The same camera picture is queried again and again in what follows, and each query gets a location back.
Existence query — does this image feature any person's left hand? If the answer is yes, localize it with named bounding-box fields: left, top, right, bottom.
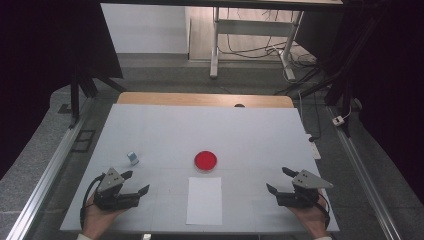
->
left=82, top=194, right=129, bottom=239

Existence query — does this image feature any aluminium rail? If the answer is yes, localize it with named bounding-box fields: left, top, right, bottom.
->
left=327, top=105, right=403, bottom=240
left=6, top=99, right=94, bottom=240

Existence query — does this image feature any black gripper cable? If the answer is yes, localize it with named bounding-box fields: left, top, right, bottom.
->
left=79, top=172, right=107, bottom=230
left=312, top=192, right=331, bottom=230

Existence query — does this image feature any small blue stamp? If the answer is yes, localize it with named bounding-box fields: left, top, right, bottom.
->
left=126, top=151, right=140, bottom=167

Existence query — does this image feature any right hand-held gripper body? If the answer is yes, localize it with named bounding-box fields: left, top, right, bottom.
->
left=275, top=169, right=334, bottom=210

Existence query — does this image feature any black floor frame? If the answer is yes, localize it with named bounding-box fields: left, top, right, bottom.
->
left=71, top=129, right=97, bottom=154

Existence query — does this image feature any white table cover board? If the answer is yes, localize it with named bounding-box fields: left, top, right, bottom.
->
left=59, top=103, right=340, bottom=233

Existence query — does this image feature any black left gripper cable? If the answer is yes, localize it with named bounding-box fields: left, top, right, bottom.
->
left=79, top=172, right=107, bottom=230

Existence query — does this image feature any white desk frame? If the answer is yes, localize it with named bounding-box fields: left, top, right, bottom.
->
left=209, top=6, right=305, bottom=81

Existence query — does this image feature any white paper sheet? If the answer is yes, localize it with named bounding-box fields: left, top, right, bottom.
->
left=185, top=176, right=223, bottom=226

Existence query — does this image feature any tangle of floor cables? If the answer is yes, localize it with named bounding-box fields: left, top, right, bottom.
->
left=217, top=8, right=318, bottom=85

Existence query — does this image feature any person's right hand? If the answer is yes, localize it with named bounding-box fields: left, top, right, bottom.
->
left=288, top=189, right=330, bottom=240

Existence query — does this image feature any wooden table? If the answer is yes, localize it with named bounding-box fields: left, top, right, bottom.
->
left=117, top=92, right=295, bottom=109

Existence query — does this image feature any black curtain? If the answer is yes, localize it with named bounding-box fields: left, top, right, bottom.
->
left=295, top=0, right=424, bottom=209
left=0, top=0, right=124, bottom=179

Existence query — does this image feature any round red ink pad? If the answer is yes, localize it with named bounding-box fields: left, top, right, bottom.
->
left=193, top=150, right=218, bottom=173

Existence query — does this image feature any white power strip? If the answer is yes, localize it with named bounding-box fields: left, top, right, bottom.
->
left=306, top=133, right=322, bottom=161

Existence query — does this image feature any black stand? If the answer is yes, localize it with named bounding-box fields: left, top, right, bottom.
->
left=67, top=64, right=127, bottom=130
left=273, top=19, right=356, bottom=138

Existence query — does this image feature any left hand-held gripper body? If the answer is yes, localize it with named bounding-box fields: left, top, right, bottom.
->
left=93, top=167, right=141, bottom=212

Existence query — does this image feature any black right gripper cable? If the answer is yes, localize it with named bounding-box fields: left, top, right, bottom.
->
left=312, top=192, right=331, bottom=230

